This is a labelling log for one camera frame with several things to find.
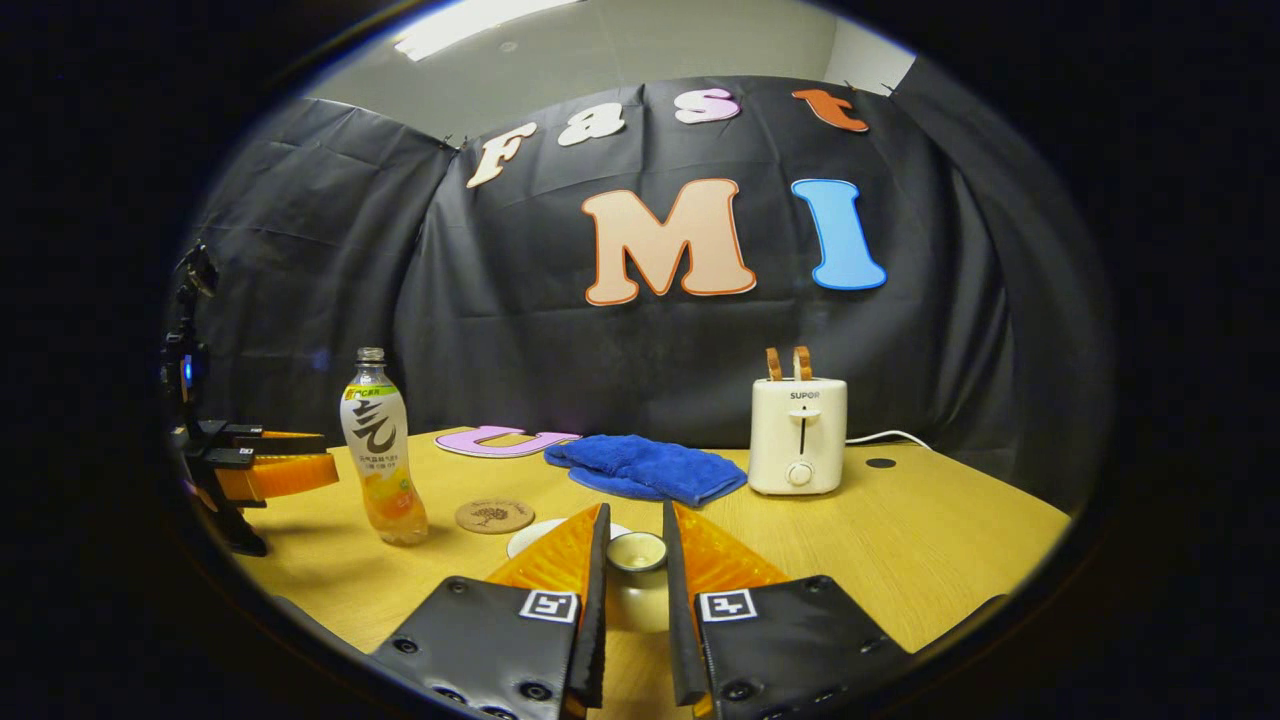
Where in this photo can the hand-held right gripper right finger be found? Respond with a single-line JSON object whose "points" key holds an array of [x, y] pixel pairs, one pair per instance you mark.
{"points": [[678, 610]]}

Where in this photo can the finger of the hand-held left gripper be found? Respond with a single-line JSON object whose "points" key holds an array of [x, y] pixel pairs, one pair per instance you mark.
{"points": [[290, 475], [280, 443]]}

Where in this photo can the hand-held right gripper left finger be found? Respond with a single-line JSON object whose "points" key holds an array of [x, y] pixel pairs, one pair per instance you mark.
{"points": [[597, 600]]}

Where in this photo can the white ceramic teacup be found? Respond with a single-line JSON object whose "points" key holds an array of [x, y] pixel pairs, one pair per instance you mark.
{"points": [[535, 538]]}

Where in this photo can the round cork coaster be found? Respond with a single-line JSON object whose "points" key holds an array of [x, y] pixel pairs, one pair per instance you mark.
{"points": [[495, 516]]}

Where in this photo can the blue folded towel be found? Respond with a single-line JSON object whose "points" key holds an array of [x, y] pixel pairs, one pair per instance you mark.
{"points": [[650, 465]]}

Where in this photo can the purple letter cutout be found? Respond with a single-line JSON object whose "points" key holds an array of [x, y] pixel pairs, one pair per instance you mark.
{"points": [[495, 442]]}

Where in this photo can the cream white toaster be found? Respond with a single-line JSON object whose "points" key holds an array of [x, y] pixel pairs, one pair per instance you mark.
{"points": [[798, 435]]}

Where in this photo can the brown toast slice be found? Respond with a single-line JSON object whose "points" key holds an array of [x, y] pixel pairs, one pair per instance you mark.
{"points": [[803, 362], [773, 364]]}

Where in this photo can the black backdrop cloth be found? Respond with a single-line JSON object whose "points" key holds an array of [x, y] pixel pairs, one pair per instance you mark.
{"points": [[950, 330]]}

